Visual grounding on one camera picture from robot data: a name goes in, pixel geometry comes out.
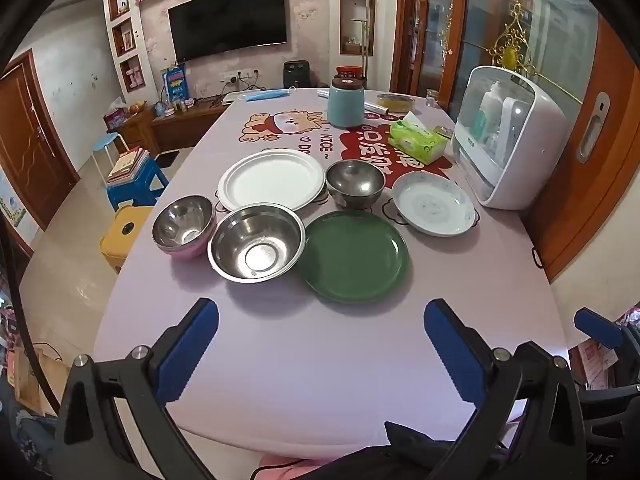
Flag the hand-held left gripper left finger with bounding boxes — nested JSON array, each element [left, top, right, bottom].
[[52, 298, 220, 480]]

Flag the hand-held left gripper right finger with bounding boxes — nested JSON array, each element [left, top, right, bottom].
[[424, 298, 586, 480]]

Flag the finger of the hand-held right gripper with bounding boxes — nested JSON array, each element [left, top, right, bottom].
[[574, 308, 626, 349]]

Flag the large steel bowl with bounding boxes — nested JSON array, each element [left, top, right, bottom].
[[207, 204, 306, 283]]

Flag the pink steel bowl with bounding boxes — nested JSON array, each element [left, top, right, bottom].
[[152, 195, 218, 261]]

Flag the green plate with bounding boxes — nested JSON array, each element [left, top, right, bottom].
[[298, 210, 411, 304]]

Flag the white blue-patterned plate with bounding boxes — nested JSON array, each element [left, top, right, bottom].
[[391, 172, 476, 237]]

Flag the large white plate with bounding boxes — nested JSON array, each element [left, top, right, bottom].
[[217, 149, 326, 212]]

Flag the small dark steel bowl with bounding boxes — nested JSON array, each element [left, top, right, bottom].
[[325, 159, 386, 209]]

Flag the dark garment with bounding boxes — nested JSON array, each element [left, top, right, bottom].
[[310, 422, 501, 480]]

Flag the pink printed tablecloth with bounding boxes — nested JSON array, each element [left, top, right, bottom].
[[100, 87, 571, 461]]

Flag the orange door with white lock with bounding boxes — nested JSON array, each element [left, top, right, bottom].
[[520, 15, 640, 283]]

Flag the yellow plastic stool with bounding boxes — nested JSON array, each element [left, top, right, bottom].
[[99, 205, 155, 274]]

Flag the pink trousers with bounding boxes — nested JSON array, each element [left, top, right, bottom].
[[257, 452, 323, 480]]

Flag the wooden box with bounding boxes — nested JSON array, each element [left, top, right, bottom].
[[12, 345, 71, 418]]

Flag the blue plastic stool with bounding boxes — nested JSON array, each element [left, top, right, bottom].
[[106, 156, 170, 212]]

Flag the white dish cabinet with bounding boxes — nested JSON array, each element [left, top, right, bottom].
[[451, 65, 567, 210]]

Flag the stack of books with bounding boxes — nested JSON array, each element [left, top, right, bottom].
[[107, 146, 151, 183]]

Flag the green tissue pack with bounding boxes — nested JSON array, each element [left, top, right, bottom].
[[388, 111, 448, 165]]

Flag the wooden television cabinet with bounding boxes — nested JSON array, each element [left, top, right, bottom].
[[120, 95, 231, 153]]

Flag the white stool with blue seat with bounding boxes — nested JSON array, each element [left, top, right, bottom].
[[91, 132, 130, 181]]

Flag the round yellow tin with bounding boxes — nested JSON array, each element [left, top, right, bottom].
[[376, 93, 416, 113]]

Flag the brown wooden door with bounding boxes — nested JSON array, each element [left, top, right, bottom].
[[0, 50, 81, 231]]

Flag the blue printed bag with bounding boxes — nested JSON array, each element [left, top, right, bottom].
[[161, 65, 190, 103]]

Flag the teal canister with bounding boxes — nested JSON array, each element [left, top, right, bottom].
[[327, 77, 366, 128]]

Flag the black air fryer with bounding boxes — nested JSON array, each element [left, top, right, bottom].
[[283, 60, 312, 89]]

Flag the red-lidded jar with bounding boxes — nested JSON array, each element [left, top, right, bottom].
[[335, 66, 367, 90]]

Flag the glass door with gold ornament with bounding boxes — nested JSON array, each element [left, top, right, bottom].
[[390, 0, 601, 126]]

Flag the black television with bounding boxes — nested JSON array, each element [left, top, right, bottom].
[[168, 0, 289, 62]]

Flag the black cable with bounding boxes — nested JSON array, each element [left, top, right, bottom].
[[0, 230, 63, 416]]

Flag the colourful wall poster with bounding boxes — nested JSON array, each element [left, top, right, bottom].
[[0, 170, 27, 228]]

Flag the white wall niche shelves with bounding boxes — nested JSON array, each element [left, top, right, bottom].
[[102, 0, 146, 93]]

